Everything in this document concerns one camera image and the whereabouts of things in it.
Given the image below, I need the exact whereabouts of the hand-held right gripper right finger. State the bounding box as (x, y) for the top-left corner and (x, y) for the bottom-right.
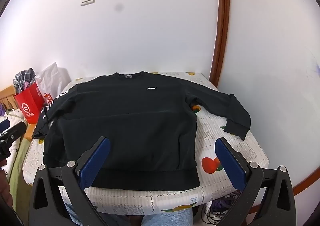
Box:
(215, 137), (298, 226)

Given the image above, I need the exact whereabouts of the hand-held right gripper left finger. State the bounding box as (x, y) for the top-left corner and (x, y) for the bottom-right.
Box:
(29, 137), (111, 226)

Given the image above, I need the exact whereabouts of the black sweatshirt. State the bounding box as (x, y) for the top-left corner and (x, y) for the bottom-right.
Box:
(32, 71), (251, 191)

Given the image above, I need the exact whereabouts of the person's left forearm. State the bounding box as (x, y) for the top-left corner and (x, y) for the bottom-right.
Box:
(0, 159), (13, 226)

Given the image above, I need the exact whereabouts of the white patterned cloth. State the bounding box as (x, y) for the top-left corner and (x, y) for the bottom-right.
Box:
(0, 108), (26, 181)

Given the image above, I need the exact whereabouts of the fruit print table cover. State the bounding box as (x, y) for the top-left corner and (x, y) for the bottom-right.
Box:
(22, 71), (269, 215)

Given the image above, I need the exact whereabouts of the large red paper bag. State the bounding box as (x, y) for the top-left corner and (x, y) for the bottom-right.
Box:
(14, 83), (45, 125)

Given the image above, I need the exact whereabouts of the wooden headboard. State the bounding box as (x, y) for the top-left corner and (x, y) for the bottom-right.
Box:
(0, 85), (19, 112)

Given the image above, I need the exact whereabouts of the green blanket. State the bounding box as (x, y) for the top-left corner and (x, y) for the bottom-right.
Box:
(8, 138), (33, 218)

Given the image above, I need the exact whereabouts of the plaid cloth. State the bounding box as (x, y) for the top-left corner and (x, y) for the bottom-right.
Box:
(13, 68), (37, 96)

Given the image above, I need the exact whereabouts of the white plastic bag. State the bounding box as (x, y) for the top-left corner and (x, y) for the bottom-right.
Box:
(35, 61), (72, 97)

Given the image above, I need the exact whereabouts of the brown wooden baseboard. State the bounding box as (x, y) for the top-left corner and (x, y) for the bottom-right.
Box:
(291, 159), (320, 196)

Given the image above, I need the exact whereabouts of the person's leg in blue pants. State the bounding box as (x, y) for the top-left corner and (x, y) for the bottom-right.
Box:
(140, 207), (194, 226)

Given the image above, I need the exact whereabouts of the tangle of cables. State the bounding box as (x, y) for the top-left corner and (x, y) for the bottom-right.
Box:
(200, 190), (242, 225)

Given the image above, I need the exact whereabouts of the brown wooden door frame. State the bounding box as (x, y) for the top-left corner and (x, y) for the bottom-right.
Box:
(209, 0), (231, 87)

